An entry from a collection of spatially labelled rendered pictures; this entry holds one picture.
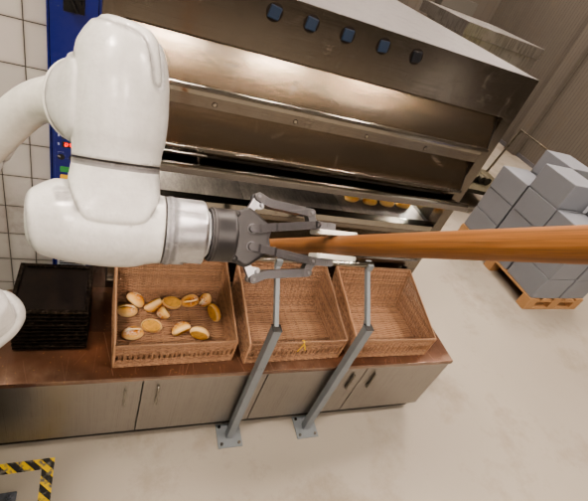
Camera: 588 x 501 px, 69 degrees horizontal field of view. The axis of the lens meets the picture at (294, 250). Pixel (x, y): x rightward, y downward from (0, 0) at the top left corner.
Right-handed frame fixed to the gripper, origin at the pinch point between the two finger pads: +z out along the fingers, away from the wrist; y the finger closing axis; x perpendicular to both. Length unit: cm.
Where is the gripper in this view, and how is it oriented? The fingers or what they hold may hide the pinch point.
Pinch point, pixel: (333, 245)
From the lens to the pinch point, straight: 67.3
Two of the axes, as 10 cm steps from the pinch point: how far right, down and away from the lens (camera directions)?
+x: 4.1, 0.1, -9.1
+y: -0.7, 10.0, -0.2
